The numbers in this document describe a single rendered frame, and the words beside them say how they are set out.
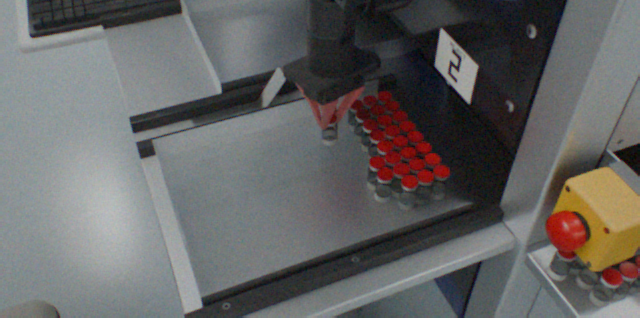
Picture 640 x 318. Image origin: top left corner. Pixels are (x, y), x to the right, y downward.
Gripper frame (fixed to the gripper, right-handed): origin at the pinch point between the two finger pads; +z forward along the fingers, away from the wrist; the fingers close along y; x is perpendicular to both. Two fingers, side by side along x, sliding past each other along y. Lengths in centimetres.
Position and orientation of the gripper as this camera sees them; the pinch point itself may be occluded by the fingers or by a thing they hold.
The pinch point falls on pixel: (328, 119)
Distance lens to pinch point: 80.8
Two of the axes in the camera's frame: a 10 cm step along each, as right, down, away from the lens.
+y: 7.9, -4.2, 4.5
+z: -0.1, 7.2, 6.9
